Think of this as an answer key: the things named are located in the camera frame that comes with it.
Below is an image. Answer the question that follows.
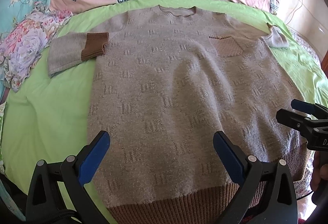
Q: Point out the green bed sheet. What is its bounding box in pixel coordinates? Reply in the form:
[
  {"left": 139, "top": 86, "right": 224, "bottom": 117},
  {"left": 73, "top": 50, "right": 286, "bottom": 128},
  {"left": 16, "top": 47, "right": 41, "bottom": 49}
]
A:
[{"left": 1, "top": 0, "right": 328, "bottom": 224}]

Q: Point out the white cable on wall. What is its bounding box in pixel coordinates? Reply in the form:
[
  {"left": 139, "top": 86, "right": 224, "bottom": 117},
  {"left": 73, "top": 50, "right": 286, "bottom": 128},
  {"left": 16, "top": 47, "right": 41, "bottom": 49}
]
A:
[{"left": 284, "top": 0, "right": 305, "bottom": 26}]

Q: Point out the beige knit sweater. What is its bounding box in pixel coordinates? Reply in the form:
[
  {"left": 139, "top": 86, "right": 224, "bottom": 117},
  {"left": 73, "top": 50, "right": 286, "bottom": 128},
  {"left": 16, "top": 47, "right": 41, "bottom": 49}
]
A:
[{"left": 48, "top": 6, "right": 308, "bottom": 223}]

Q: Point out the purple pink floral pillow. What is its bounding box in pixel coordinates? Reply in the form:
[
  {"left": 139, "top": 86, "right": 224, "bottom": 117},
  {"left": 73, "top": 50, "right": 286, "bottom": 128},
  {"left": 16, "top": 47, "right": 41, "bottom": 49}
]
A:
[{"left": 1, "top": 2, "right": 73, "bottom": 92}]

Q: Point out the right hand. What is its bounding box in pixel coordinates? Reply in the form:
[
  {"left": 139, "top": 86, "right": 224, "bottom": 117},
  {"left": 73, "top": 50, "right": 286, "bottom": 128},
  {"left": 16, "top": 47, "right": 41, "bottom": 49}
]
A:
[{"left": 310, "top": 151, "right": 328, "bottom": 191}]

